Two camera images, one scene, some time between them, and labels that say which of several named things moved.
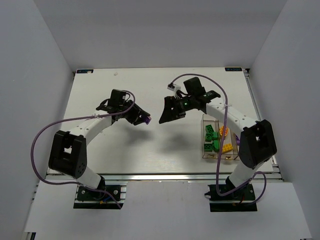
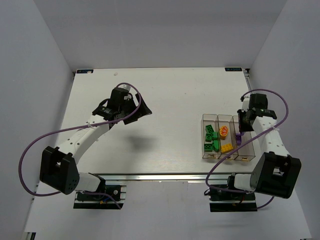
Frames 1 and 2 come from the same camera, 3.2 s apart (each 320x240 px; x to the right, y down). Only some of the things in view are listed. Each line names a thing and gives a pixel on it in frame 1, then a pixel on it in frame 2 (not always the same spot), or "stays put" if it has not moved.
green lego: (216, 146) stays put
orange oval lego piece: (221, 130) stays put
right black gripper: (173, 107) to (242, 124)
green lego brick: (209, 129) stays put
